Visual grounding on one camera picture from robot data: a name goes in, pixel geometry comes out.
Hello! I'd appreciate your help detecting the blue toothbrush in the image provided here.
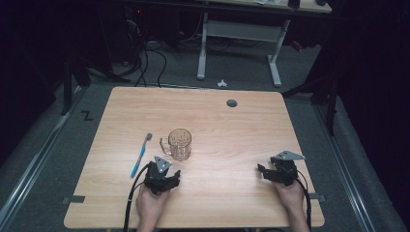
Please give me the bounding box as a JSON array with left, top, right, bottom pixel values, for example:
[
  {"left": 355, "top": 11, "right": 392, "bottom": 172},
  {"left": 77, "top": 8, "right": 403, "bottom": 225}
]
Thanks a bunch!
[{"left": 130, "top": 131, "right": 154, "bottom": 179}]

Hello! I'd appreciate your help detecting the black metal stand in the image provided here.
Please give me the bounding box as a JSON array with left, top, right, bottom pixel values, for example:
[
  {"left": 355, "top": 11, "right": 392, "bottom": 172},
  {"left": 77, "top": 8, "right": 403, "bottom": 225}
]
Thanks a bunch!
[
  {"left": 281, "top": 72, "right": 340, "bottom": 137},
  {"left": 60, "top": 57, "right": 92, "bottom": 117}
]

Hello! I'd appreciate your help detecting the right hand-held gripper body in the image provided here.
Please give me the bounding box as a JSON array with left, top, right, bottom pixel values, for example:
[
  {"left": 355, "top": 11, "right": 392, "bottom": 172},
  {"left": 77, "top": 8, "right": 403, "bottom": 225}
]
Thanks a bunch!
[{"left": 270, "top": 150, "right": 306, "bottom": 188}]

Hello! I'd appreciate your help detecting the grey tape strip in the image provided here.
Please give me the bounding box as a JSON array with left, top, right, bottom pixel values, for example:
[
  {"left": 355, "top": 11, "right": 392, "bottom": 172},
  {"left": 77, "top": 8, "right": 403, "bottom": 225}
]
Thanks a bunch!
[
  {"left": 308, "top": 191, "right": 327, "bottom": 204},
  {"left": 61, "top": 194, "right": 87, "bottom": 206}
]

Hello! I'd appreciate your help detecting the white frame desk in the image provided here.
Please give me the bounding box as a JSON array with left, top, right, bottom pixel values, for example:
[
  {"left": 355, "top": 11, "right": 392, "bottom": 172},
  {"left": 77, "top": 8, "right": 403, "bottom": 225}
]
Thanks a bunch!
[{"left": 196, "top": 0, "right": 333, "bottom": 88}]

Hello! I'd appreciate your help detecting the clear glass mug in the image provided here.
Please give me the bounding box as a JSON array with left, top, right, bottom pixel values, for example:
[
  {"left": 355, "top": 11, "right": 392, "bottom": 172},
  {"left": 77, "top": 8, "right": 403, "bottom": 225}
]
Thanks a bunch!
[{"left": 159, "top": 128, "right": 193, "bottom": 162}]

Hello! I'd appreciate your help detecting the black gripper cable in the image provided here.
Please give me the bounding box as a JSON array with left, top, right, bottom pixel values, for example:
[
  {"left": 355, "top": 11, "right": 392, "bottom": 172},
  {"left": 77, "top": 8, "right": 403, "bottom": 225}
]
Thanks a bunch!
[
  {"left": 122, "top": 161, "right": 153, "bottom": 232},
  {"left": 295, "top": 177, "right": 313, "bottom": 232}
]

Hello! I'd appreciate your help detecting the dark computer tower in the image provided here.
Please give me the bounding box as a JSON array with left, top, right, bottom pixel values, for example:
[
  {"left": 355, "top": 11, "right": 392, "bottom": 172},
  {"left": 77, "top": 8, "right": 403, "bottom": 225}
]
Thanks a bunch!
[{"left": 123, "top": 5, "right": 147, "bottom": 67}]

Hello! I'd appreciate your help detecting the black floor cable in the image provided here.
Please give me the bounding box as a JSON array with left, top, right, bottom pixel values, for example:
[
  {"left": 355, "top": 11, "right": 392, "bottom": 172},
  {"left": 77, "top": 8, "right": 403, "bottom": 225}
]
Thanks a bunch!
[
  {"left": 133, "top": 47, "right": 150, "bottom": 88},
  {"left": 146, "top": 48, "right": 168, "bottom": 89}
]

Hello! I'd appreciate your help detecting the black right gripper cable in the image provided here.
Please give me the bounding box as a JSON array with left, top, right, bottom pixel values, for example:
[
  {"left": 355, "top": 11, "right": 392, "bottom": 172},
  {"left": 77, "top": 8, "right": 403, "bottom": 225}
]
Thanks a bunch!
[{"left": 295, "top": 177, "right": 313, "bottom": 232}]

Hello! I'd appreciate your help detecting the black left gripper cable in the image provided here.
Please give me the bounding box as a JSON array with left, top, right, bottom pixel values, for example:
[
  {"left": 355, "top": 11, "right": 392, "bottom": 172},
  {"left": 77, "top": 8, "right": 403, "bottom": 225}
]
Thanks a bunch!
[{"left": 122, "top": 161, "right": 153, "bottom": 232}]

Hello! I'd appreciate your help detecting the person's right hand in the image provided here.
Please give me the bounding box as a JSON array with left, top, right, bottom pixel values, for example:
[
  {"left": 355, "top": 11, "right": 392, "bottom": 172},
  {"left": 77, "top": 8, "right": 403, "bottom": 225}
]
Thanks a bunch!
[{"left": 273, "top": 180, "right": 307, "bottom": 215}]

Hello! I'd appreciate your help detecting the metal floor rail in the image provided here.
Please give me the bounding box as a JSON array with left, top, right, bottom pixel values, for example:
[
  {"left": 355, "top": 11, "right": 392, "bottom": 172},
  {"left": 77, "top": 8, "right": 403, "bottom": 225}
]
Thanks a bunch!
[
  {"left": 0, "top": 86, "right": 89, "bottom": 227},
  {"left": 312, "top": 101, "right": 377, "bottom": 232}
]

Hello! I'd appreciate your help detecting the person's left hand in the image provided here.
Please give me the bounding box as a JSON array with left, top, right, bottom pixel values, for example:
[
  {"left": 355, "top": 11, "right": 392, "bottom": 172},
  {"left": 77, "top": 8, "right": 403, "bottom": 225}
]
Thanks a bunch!
[{"left": 135, "top": 185, "right": 171, "bottom": 223}]

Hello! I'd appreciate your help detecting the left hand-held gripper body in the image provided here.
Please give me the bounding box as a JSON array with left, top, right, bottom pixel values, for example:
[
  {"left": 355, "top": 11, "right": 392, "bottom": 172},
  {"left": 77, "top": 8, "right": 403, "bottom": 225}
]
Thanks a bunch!
[{"left": 143, "top": 156, "right": 172, "bottom": 196}]

